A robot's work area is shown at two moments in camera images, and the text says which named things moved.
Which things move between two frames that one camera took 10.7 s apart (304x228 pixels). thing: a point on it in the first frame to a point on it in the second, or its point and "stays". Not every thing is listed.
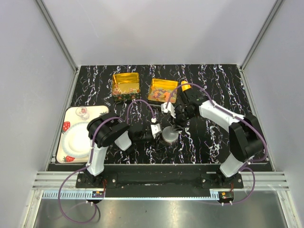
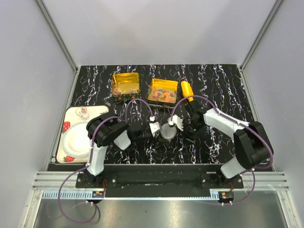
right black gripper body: x=183 y=117 to x=190 y=129
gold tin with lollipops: x=126 y=86 stays
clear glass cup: x=170 y=144 to x=169 y=138
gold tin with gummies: x=160 y=90 stays
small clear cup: x=82 y=111 stays
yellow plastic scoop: x=185 y=87 stays
